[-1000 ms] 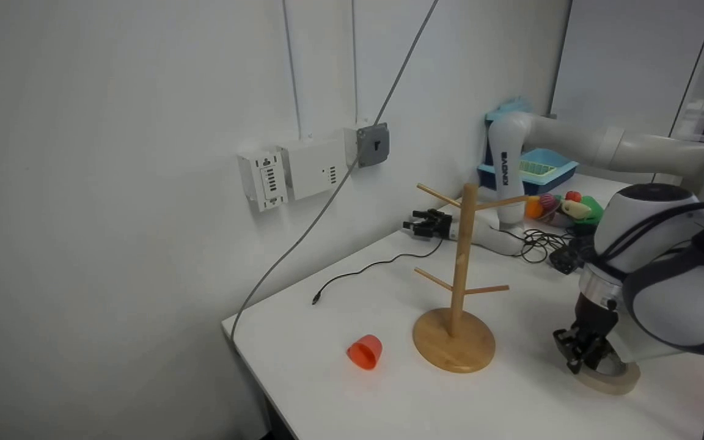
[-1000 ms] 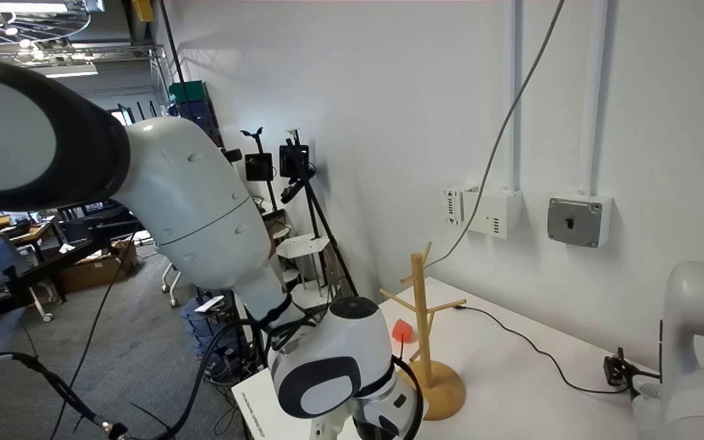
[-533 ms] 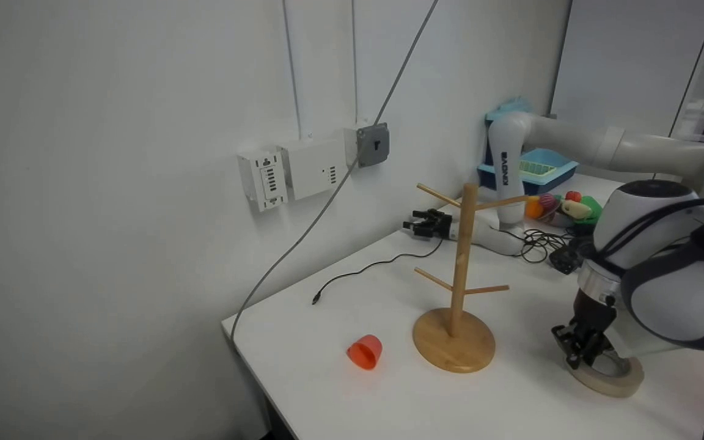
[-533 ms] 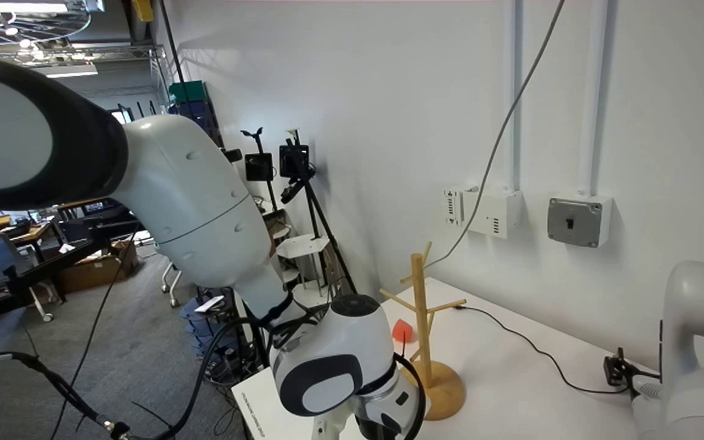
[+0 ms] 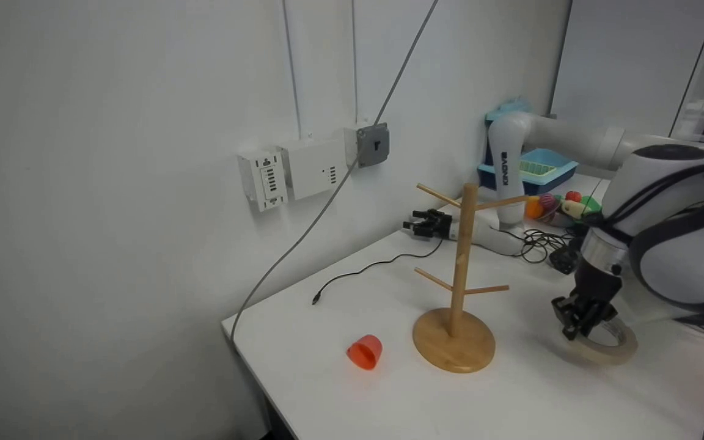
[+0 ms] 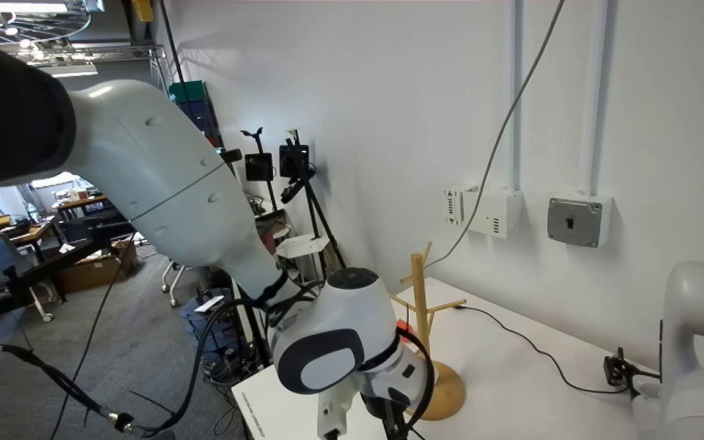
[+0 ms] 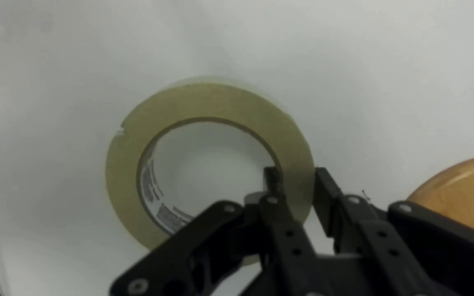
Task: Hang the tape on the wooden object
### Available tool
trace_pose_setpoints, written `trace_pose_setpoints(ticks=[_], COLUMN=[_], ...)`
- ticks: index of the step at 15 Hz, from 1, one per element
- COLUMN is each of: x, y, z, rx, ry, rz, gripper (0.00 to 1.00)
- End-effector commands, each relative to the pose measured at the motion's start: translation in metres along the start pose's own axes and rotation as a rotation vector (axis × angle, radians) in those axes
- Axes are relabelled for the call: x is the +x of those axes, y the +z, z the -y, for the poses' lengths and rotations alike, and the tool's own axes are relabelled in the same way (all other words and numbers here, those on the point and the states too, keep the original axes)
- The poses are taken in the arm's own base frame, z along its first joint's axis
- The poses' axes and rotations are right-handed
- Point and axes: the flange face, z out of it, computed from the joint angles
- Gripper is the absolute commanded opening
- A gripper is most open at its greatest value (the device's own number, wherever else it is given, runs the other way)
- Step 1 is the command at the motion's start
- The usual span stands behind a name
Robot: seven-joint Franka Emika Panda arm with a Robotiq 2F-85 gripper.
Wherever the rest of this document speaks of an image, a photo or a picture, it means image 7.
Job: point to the beige masking tape roll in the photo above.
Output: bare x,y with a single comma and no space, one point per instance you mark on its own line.
133,182

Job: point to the wooden mug tree stand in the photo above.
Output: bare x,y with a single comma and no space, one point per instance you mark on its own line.
468,192

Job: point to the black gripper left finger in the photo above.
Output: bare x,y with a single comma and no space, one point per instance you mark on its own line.
222,248

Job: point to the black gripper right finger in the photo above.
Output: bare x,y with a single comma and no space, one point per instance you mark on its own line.
391,248

